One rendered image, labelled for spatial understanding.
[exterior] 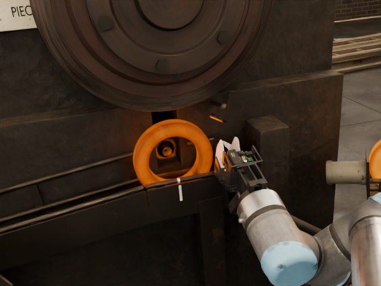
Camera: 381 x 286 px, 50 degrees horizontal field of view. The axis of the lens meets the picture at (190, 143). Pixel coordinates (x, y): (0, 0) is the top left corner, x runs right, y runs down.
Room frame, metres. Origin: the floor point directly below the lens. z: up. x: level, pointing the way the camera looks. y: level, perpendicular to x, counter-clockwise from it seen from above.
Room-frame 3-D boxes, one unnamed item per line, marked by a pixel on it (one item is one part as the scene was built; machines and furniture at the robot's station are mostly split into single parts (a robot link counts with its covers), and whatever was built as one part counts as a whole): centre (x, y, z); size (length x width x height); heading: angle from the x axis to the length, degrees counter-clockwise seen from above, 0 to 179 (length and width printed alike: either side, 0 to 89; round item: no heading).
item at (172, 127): (0.86, 0.04, 0.75); 0.18 x 0.03 x 0.18; 103
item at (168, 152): (1.02, 0.08, 0.74); 0.17 x 0.04 x 0.04; 14
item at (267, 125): (0.93, -0.18, 0.68); 0.11 x 0.08 x 0.24; 14
